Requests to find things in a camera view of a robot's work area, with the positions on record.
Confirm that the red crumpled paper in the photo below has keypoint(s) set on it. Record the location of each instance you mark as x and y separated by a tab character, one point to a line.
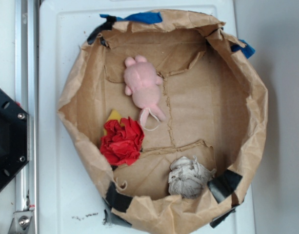
122	142

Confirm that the aluminium frame rail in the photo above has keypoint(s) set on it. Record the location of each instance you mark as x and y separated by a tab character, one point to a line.
26	216

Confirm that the white paper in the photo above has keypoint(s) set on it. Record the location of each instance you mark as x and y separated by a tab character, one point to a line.
188	177

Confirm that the pink plush toy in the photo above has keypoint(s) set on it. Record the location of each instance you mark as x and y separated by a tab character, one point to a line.
142	84

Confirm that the yellow paper piece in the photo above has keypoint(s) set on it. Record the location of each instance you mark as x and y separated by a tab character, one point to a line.
113	115

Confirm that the brown paper bag bin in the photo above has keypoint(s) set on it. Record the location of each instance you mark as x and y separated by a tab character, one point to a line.
216	109

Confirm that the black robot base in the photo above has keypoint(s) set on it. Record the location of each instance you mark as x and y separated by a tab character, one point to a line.
13	139

